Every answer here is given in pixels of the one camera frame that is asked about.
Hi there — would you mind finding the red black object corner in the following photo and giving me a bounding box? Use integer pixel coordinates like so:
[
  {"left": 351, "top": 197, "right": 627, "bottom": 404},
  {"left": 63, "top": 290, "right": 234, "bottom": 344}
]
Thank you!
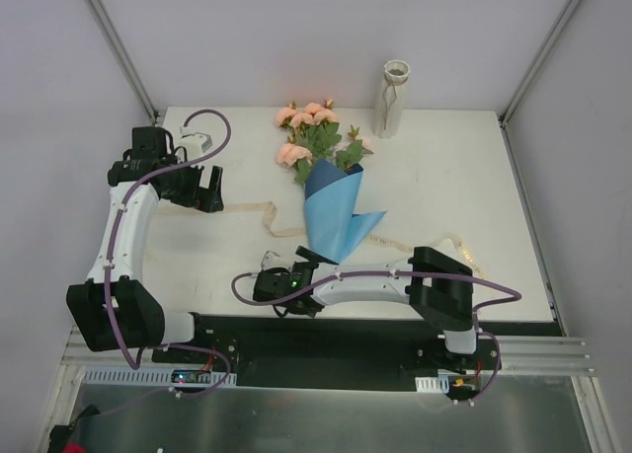
[{"left": 46, "top": 405, "right": 101, "bottom": 453}]

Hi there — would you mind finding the blue wrapping paper sheet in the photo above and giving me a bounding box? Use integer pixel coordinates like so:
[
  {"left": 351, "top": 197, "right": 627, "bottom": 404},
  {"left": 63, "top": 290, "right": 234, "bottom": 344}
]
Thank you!
[{"left": 304, "top": 160, "right": 385, "bottom": 264}]

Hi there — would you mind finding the aluminium frame post right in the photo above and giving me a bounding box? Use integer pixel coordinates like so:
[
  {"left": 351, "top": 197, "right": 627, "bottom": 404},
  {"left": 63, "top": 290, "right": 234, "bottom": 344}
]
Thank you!
[{"left": 499, "top": 0, "right": 585, "bottom": 128}]

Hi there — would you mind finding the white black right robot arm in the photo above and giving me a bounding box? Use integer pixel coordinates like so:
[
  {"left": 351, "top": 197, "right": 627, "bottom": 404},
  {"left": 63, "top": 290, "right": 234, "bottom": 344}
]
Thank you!
[{"left": 253, "top": 247, "right": 480, "bottom": 369}]

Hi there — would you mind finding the aluminium frame post left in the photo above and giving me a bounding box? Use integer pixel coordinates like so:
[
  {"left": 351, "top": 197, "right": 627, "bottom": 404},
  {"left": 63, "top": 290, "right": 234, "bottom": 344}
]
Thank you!
[{"left": 84, "top": 0, "right": 159, "bottom": 124}]

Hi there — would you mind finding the white slotted cable duct right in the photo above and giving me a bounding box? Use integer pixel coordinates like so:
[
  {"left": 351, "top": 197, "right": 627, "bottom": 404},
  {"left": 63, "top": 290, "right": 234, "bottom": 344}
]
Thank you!
[{"left": 415, "top": 375, "right": 450, "bottom": 395}]

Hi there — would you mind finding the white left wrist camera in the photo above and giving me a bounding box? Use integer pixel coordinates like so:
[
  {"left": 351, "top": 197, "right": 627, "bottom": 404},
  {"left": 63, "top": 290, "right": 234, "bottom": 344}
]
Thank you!
[{"left": 176, "top": 132, "right": 213, "bottom": 160}]

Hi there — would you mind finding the white ribbed ceramic vase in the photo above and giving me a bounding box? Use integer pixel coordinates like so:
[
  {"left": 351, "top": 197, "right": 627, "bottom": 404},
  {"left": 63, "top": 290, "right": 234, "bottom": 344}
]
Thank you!
[{"left": 372, "top": 60, "right": 411, "bottom": 138}]

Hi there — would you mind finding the cream printed ribbon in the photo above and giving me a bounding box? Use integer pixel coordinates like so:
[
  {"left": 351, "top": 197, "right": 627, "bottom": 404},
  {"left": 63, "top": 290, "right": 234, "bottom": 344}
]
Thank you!
[{"left": 142, "top": 201, "right": 489, "bottom": 287}]

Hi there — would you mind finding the white slotted cable duct left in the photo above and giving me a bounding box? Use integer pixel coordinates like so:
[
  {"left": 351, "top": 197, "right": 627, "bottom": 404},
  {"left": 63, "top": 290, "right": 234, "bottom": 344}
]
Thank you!
[{"left": 83, "top": 366, "right": 237, "bottom": 389}]

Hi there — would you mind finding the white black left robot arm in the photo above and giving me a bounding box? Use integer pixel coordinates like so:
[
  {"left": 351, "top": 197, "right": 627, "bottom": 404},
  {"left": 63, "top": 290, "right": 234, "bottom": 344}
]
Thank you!
[{"left": 66, "top": 126, "right": 223, "bottom": 370}]

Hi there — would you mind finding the aluminium frame post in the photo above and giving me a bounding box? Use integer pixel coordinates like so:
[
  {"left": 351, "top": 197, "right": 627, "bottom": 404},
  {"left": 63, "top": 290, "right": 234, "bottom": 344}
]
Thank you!
[
  {"left": 84, "top": 0, "right": 159, "bottom": 124},
  {"left": 499, "top": 0, "right": 585, "bottom": 128}
]

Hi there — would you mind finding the white slotted cable duct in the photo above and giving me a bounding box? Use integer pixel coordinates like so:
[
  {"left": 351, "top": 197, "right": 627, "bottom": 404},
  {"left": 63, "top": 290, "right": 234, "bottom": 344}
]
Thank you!
[
  {"left": 415, "top": 375, "right": 450, "bottom": 395},
  {"left": 83, "top": 366, "right": 237, "bottom": 389}
]

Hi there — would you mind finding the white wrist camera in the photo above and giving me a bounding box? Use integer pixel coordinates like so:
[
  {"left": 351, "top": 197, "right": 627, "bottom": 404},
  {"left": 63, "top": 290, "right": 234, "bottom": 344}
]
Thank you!
[
  {"left": 176, "top": 132, "right": 213, "bottom": 160},
  {"left": 260, "top": 251, "right": 294, "bottom": 271}
]

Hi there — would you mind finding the aluminium extrusion rail right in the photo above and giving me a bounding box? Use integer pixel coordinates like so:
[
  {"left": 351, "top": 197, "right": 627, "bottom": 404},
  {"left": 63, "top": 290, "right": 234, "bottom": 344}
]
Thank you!
[{"left": 499, "top": 336, "right": 596, "bottom": 377}]

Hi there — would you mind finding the pink rose stem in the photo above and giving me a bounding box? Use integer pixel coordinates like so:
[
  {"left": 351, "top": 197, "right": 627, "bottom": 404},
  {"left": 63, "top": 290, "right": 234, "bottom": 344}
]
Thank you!
[
  {"left": 276, "top": 142, "right": 314, "bottom": 186},
  {"left": 275, "top": 101, "right": 342, "bottom": 161},
  {"left": 333, "top": 125, "right": 373, "bottom": 173}
]

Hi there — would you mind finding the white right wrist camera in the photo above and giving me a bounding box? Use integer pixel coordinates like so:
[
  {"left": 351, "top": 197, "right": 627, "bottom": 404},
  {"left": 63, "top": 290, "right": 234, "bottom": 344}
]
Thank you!
[{"left": 260, "top": 251, "right": 294, "bottom": 271}]

